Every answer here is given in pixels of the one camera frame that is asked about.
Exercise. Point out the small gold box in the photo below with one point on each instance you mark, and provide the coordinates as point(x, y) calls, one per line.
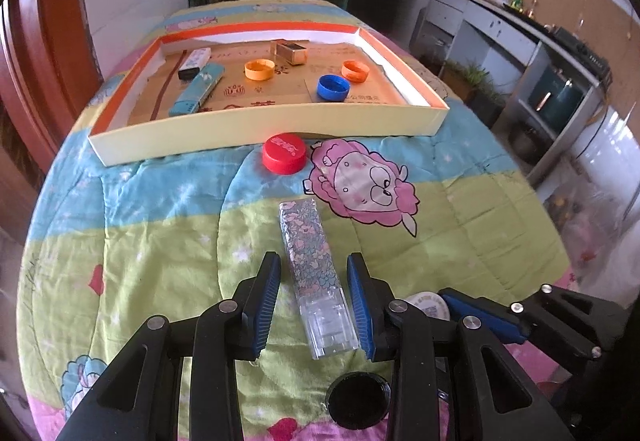
point(290, 53)

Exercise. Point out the shallow orange-rimmed cardboard tray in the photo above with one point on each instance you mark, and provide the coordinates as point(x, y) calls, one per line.
point(200, 136)

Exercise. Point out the white box with black end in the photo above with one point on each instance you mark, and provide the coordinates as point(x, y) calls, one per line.
point(195, 60)

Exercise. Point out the red bottle cap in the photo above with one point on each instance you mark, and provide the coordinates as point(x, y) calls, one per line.
point(285, 153)

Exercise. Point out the black round lid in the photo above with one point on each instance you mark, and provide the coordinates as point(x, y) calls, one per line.
point(357, 401)

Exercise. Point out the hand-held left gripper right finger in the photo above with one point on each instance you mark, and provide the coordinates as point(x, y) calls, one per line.
point(360, 306)

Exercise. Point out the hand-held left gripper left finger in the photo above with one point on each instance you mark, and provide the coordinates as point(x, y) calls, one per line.
point(265, 301)

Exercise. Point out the colourful printed cartoon blanket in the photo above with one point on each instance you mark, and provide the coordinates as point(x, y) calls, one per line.
point(150, 221)

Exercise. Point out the green bottle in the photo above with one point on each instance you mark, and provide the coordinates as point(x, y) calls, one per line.
point(517, 2)

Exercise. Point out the blue bottle cap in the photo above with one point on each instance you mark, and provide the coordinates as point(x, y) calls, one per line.
point(334, 87)

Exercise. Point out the brown cardboard sheet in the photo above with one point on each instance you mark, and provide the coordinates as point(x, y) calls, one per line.
point(260, 96)

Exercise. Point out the potted green plants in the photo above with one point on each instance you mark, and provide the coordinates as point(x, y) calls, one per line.
point(472, 81)

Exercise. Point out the crumpled clear plastic bag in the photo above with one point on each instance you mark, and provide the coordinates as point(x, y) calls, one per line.
point(590, 231)

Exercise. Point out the red-brown wooden door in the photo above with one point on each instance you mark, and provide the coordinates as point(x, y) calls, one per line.
point(50, 21)

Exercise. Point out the black gas stove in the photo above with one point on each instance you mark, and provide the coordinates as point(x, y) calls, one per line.
point(582, 51)

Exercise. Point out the orange bottle cap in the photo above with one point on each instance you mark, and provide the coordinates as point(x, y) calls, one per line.
point(356, 70)
point(260, 70)

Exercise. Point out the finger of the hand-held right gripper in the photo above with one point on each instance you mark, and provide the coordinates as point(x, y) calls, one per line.
point(490, 321)

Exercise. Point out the white kitchen counter cabinet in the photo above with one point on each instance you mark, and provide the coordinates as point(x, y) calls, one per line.
point(480, 26)

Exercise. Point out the thin brown strip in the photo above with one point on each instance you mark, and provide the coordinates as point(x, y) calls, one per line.
point(167, 83)

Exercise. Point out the metal cooking pot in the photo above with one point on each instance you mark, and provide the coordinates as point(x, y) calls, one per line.
point(525, 143)

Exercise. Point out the white round lid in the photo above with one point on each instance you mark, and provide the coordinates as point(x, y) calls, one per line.
point(425, 306)

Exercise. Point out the teal rectangular box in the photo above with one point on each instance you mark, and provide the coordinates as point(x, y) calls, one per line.
point(197, 88)

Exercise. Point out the clear floral rectangular box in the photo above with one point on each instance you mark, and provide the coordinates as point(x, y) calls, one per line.
point(305, 246)

